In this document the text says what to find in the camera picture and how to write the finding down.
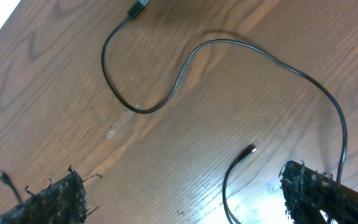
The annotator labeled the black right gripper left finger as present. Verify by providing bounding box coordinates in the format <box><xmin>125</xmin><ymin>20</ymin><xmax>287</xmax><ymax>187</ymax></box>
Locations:
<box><xmin>0</xmin><ymin>171</ymin><xmax>88</xmax><ymax>224</ymax></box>

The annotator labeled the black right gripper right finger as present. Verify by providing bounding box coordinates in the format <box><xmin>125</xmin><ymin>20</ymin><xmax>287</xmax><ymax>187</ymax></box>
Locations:
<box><xmin>280</xmin><ymin>161</ymin><xmax>358</xmax><ymax>224</ymax></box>

